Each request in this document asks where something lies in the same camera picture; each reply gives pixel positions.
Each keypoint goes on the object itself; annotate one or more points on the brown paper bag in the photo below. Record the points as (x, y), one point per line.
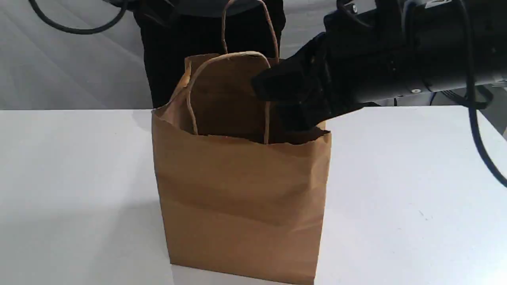
(238, 194)

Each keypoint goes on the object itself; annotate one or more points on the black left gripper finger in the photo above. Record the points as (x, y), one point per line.
(308, 114)

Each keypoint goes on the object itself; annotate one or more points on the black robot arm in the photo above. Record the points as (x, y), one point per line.
(444, 30)

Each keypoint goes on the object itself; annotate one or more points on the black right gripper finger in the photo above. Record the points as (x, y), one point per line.
(294, 78)

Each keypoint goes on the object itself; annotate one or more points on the person in dark clothes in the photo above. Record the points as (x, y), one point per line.
(172, 30)

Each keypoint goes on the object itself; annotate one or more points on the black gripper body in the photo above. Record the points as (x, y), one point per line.
(372, 56)

